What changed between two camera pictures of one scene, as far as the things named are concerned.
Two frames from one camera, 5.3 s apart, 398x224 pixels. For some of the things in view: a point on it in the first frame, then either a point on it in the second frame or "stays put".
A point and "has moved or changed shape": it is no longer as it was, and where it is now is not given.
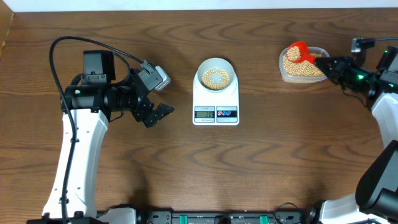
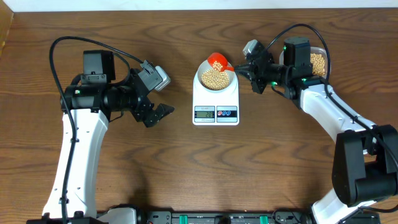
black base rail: (226, 217) stays put
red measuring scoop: (304, 51) has moved or changed shape
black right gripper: (333, 74) -> (252, 71)
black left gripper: (140, 113) stays put
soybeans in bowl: (208, 81) stays put
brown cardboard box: (6, 17) stays put
